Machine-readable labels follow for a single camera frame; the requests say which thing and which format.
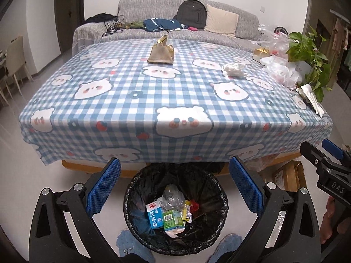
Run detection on white tissue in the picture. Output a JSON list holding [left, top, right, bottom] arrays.
[[221, 62, 246, 78]]

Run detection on gold foil snack bag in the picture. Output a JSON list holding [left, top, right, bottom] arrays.
[[148, 35, 175, 65]]

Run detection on black trash bin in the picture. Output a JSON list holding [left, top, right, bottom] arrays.
[[124, 162, 228, 256]]

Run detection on right hand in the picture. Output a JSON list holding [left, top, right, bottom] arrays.
[[319, 195, 351, 245]]

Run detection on brown cardboard box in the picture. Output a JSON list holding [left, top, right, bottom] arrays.
[[272, 160, 307, 192]]

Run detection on blue milk carton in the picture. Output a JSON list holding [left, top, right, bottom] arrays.
[[146, 199, 164, 229]]

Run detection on blue slipper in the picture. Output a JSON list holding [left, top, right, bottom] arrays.
[[116, 229, 156, 262]]

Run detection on white papers at table edge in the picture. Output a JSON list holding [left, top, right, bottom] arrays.
[[295, 84, 325, 117]]

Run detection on green drink carton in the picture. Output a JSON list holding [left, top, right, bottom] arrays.
[[163, 210, 185, 231]]

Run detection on blue checkered tablecloth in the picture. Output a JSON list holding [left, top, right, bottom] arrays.
[[19, 39, 333, 165]]

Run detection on white plastic bag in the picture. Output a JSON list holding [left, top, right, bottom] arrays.
[[260, 55, 303, 88]]

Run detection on green potted plant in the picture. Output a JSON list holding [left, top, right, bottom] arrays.
[[286, 28, 331, 103]]

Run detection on clear plastic bag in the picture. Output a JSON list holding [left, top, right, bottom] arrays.
[[258, 24, 291, 59]]

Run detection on gold small box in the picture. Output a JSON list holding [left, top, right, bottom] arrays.
[[252, 48, 271, 62]]

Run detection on white fan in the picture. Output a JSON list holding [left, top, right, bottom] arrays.
[[274, 26, 288, 36]]

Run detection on beige dining chair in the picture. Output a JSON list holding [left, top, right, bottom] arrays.
[[1, 36, 33, 98]]

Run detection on beige cushion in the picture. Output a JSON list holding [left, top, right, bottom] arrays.
[[204, 4, 239, 36]]

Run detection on pink cloth on sofa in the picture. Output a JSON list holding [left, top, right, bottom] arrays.
[[187, 27, 198, 32]]

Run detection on dark blue jacket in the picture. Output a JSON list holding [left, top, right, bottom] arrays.
[[143, 18, 189, 32]]

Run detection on grey sofa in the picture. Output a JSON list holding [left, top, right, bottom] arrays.
[[71, 0, 262, 57]]

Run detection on black backpack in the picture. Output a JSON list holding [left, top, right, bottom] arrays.
[[174, 0, 207, 30]]

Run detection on wooden table frame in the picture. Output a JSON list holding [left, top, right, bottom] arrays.
[[61, 152, 301, 179]]

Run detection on black cables on sofa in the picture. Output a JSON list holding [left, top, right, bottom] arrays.
[[101, 15, 127, 37]]

